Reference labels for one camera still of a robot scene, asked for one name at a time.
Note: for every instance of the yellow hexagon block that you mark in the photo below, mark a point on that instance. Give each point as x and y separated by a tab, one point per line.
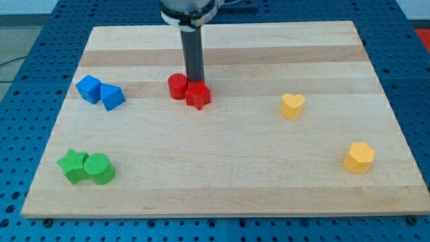
359	157

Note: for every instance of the yellow heart block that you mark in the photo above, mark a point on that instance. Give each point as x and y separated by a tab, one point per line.
291	106

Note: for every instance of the blue triangular prism block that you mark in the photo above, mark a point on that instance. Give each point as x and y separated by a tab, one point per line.
111	96

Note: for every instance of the red star block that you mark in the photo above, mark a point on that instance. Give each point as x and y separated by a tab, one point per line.
197	94

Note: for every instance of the green star block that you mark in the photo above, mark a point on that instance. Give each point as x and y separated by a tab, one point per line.
72	165

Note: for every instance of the green cylinder block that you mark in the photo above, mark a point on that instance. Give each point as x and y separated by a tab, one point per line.
99	168

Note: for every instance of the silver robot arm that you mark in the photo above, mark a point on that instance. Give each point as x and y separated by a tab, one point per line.
189	15

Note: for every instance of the blue cube block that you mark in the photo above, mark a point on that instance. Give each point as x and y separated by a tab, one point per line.
90	89

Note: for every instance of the wooden board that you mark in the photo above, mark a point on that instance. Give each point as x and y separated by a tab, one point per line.
237	156

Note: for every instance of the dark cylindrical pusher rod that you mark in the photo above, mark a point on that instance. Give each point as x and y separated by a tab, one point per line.
193	55

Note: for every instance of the red cylinder block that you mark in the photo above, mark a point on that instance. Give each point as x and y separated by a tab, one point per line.
178	85

